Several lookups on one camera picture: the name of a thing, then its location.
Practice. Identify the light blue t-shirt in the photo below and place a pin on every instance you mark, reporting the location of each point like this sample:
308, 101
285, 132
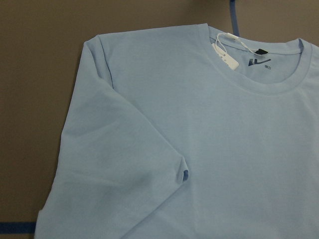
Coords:
163, 140

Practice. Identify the white garment tag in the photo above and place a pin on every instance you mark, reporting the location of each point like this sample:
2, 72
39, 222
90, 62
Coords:
222, 52

